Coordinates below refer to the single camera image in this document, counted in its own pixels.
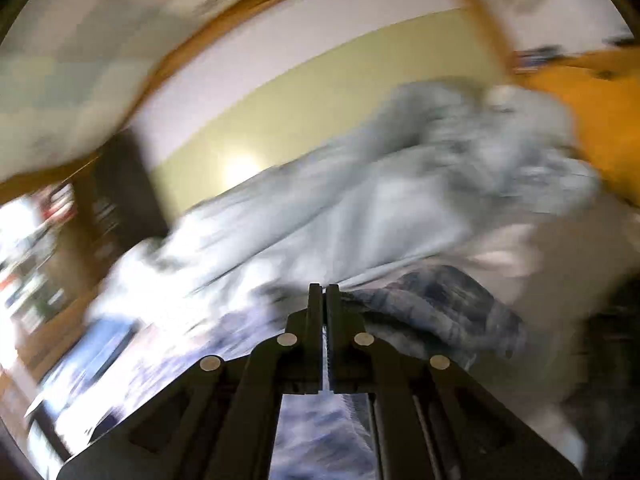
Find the blue plaid shirt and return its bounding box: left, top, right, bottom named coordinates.
left=119, top=266, right=527, bottom=479

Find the black hanging garment bag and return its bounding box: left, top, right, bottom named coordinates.
left=75, top=128, right=169, bottom=275

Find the yellow pillow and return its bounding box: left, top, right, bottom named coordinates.
left=518, top=47, right=639, bottom=206

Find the black puffer jacket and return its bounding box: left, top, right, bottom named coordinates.
left=562, top=287, right=639, bottom=469

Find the wooden bunk bed frame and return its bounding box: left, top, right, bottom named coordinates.
left=0, top=0, right=640, bottom=201

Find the grey crumpled duvet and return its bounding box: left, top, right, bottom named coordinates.
left=86, top=81, right=599, bottom=325

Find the checkered upper mattress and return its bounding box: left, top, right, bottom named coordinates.
left=1, top=0, right=238, bottom=179

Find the wooden shelf with clutter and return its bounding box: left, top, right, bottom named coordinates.
left=1, top=184, right=93, bottom=380

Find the grey bed sheet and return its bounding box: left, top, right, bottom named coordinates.
left=52, top=194, right=639, bottom=469

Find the blue pillow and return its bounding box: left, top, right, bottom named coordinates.
left=24, top=318, right=141, bottom=422

